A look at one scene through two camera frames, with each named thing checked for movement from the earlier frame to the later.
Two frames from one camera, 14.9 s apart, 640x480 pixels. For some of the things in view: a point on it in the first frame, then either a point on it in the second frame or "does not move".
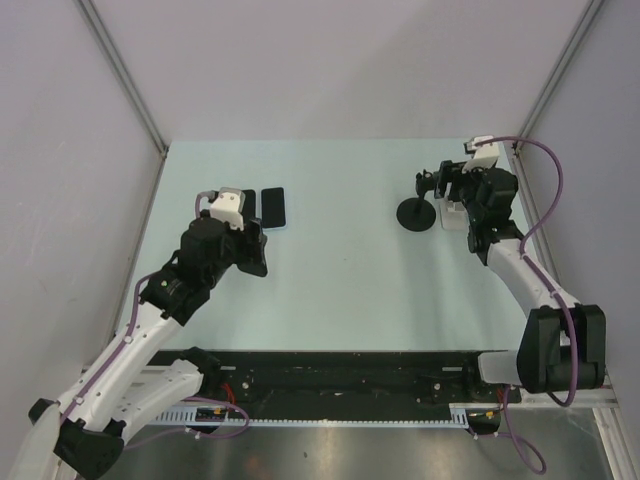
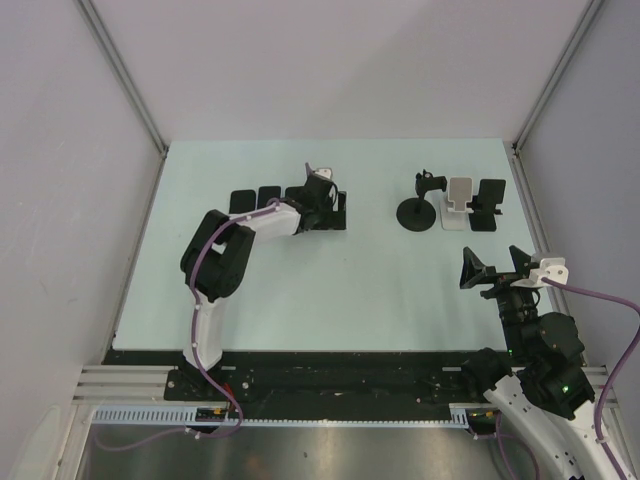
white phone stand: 485,155 → 550,268
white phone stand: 454,216 does not move
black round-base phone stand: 418,214 does not move
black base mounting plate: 340,379 does not move
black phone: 249,210 does not move
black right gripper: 450,172 → 473,271
